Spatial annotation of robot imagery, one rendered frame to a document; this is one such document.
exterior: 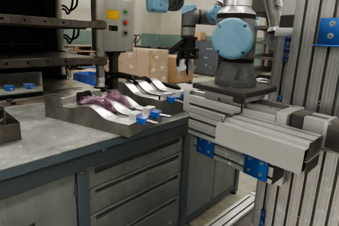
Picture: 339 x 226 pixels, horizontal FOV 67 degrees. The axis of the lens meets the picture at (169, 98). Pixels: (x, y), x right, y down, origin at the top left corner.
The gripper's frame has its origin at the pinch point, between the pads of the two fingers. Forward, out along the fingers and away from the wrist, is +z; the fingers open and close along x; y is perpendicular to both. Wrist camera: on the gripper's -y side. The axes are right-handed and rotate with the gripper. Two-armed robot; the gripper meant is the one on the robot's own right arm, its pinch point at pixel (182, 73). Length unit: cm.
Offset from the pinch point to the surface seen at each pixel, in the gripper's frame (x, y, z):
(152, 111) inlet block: -28.9, 8.5, 14.0
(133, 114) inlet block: -40.5, 9.5, 13.0
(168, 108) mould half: -12.3, 2.0, 16.7
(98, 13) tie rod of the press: -8, -73, -33
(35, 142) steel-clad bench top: -75, -5, 21
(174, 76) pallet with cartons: 334, -322, 70
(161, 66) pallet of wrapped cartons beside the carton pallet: 278, -308, 43
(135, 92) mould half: -16.2, -20.4, 11.9
